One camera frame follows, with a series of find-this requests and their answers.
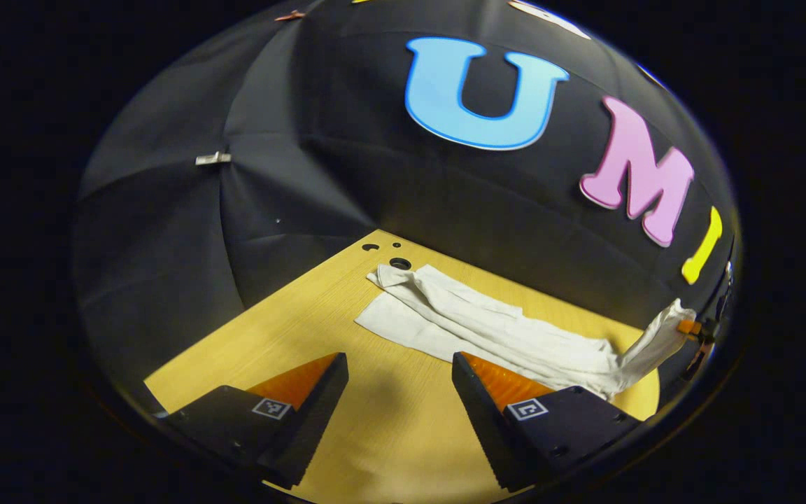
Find white jeans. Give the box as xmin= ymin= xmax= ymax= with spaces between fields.
xmin=355 ymin=264 xmax=698 ymax=401

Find black backdrop cloth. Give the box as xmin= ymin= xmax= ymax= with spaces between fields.
xmin=73 ymin=0 xmax=740 ymax=414

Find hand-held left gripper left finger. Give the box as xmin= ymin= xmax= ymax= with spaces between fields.
xmin=158 ymin=352 xmax=349 ymax=490

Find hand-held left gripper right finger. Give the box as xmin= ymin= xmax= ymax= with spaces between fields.
xmin=452 ymin=352 xmax=645 ymax=492

